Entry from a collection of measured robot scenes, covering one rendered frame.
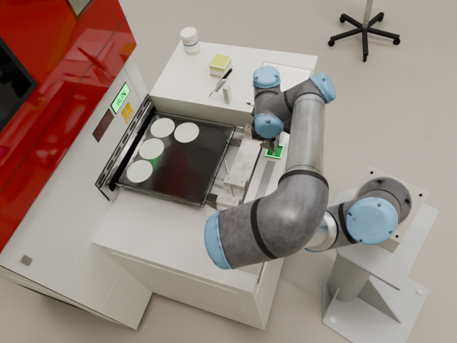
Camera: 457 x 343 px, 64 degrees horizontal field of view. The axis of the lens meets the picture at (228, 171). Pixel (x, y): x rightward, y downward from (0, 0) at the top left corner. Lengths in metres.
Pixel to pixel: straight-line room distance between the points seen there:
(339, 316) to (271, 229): 1.47
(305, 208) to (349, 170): 1.80
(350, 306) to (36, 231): 1.51
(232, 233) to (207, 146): 0.79
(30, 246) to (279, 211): 0.82
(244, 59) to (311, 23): 1.82
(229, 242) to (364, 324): 1.47
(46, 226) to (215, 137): 0.67
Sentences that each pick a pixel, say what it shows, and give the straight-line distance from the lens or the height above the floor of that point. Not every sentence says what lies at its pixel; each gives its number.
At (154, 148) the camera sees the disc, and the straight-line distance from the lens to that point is 1.49.
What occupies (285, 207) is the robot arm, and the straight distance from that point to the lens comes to 0.64.
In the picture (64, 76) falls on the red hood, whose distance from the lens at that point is 1.13.
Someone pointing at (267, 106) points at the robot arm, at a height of 1.31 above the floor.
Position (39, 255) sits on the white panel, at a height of 1.03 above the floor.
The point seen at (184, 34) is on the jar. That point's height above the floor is 1.06.
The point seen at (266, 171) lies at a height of 0.96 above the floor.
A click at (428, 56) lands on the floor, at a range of 3.21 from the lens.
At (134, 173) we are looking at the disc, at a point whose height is 0.90.
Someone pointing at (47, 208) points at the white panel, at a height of 1.11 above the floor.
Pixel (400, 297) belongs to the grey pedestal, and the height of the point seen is 0.01.
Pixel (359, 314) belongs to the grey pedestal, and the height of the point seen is 0.02.
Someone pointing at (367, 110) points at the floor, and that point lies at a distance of 2.74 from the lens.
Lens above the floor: 2.04
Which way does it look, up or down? 57 degrees down
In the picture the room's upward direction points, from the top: 14 degrees counter-clockwise
